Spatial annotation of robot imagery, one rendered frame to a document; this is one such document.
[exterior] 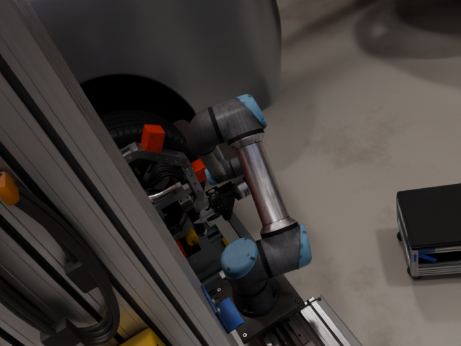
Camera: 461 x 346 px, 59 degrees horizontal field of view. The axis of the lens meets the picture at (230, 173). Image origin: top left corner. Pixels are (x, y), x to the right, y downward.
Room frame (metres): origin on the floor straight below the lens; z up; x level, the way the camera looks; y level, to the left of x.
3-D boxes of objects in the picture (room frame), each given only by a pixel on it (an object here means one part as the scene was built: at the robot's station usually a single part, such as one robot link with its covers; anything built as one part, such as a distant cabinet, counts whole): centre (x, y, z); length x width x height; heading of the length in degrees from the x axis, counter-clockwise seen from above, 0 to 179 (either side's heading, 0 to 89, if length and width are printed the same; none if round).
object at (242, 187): (1.22, -0.02, 0.85); 0.08 x 0.05 x 0.08; 12
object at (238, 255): (0.76, 0.06, 0.98); 0.13 x 0.12 x 0.14; 87
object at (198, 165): (1.45, 0.11, 0.85); 0.09 x 0.08 x 0.07; 102
